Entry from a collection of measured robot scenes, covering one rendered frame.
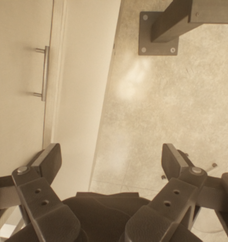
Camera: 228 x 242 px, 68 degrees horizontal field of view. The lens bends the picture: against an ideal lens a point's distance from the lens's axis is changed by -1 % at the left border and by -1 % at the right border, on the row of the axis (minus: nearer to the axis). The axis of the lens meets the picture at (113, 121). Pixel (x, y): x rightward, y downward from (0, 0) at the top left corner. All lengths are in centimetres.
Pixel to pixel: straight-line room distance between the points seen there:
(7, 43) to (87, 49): 27
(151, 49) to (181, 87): 39
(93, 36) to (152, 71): 89
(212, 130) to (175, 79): 57
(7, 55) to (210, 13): 48
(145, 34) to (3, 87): 117
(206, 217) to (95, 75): 128
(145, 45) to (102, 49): 84
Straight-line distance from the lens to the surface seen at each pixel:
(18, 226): 94
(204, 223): 158
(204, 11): 55
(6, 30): 42
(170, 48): 145
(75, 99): 63
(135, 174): 171
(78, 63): 62
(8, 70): 42
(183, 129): 161
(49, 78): 62
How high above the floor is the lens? 140
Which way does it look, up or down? 73 degrees down
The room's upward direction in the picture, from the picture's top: 177 degrees counter-clockwise
